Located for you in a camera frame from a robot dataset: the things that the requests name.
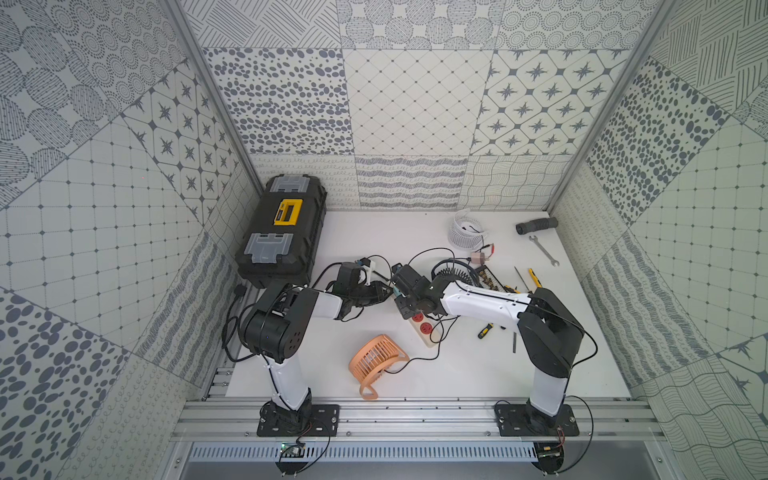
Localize blue fan black cable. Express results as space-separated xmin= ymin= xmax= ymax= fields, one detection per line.
xmin=406 ymin=247 xmax=456 ymax=268

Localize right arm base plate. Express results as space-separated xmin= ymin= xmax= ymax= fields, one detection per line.
xmin=493 ymin=401 xmax=580 ymax=437

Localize silver wrench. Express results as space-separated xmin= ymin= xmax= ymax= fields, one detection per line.
xmin=528 ymin=235 xmax=560 ymax=267

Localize yellow pliers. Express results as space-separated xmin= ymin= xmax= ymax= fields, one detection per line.
xmin=528 ymin=268 xmax=542 ymax=289

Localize black bit set case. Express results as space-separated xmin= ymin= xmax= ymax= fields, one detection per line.
xmin=476 ymin=265 xmax=518 ymax=293

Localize black yellow screwdriver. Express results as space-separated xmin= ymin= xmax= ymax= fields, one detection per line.
xmin=477 ymin=323 xmax=494 ymax=339

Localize black yellow toolbox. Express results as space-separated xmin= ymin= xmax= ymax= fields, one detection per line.
xmin=236 ymin=174 xmax=327 ymax=289

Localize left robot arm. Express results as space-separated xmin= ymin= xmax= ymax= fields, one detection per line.
xmin=238 ymin=281 xmax=393 ymax=415

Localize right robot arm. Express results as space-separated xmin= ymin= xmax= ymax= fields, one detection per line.
xmin=391 ymin=264 xmax=586 ymax=421

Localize black cylinder grip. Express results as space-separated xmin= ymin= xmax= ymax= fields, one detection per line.
xmin=515 ymin=217 xmax=559 ymax=235

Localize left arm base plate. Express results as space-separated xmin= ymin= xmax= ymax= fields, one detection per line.
xmin=257 ymin=401 xmax=341 ymax=438

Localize aluminium rail frame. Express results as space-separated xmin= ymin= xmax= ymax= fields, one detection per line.
xmin=171 ymin=396 xmax=664 ymax=442

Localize orange desk fan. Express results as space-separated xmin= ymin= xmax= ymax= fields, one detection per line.
xmin=348 ymin=334 xmax=410 ymax=401

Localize beige red power strip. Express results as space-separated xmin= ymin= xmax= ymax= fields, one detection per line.
xmin=406 ymin=313 xmax=440 ymax=348

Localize power strip black cord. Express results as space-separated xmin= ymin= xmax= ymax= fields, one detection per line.
xmin=220 ymin=284 xmax=253 ymax=364

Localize dark blue desk fan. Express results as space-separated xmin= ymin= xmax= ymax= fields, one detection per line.
xmin=431 ymin=258 xmax=482 ymax=287

